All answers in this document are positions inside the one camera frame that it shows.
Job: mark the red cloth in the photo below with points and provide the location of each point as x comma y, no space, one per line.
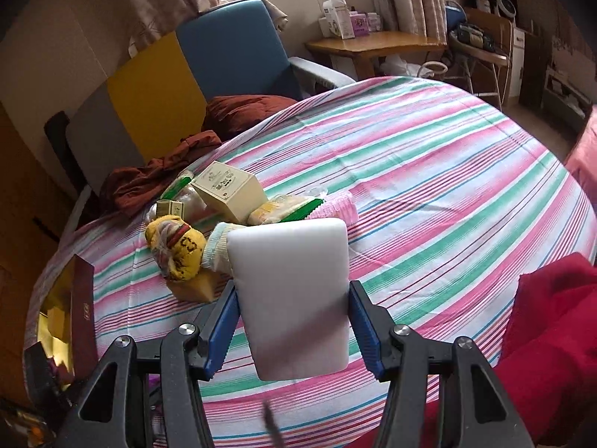
550,336

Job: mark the pink pillow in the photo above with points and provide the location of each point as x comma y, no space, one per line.
585,163

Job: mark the yellow packet with green edge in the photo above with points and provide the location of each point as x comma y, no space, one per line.
275,210

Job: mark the striped bed sheet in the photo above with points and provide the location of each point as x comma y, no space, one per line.
419,172

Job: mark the cream cardboard box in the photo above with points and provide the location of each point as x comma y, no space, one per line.
228,191

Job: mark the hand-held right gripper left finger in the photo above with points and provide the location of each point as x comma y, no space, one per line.
219,331

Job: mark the cream sock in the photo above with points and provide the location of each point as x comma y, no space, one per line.
217,247

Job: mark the grey yellow blue headboard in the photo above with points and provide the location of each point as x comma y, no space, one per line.
154,102

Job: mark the black radio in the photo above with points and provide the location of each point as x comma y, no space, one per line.
473,37

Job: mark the white medicine box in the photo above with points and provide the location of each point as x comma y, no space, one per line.
331,16

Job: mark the pink towel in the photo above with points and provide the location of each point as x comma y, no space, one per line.
336,210

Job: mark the yellow knitted sock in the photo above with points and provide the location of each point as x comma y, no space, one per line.
186,247

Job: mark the small white box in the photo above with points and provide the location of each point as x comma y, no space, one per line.
373,21

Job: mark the small green cream box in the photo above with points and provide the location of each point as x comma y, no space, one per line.
169,207

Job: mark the wooden folding chair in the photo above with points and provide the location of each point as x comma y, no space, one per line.
494,58

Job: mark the wooden wardrobe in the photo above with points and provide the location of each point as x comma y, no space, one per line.
23,219

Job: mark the wooden table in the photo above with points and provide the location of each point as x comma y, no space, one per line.
373,42

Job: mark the white foam block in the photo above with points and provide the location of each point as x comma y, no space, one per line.
289,289

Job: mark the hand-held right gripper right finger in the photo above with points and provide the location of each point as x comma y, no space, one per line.
368,336

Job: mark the golden gift box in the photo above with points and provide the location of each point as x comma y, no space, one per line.
84,308

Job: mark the grey bed side rail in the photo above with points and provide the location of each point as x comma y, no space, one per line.
317,72
77,210

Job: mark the small pink box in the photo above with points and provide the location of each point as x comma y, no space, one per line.
360,23

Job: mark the dark red quilt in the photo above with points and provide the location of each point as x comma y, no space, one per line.
140,182

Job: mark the green white packet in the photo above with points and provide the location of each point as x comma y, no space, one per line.
176,186

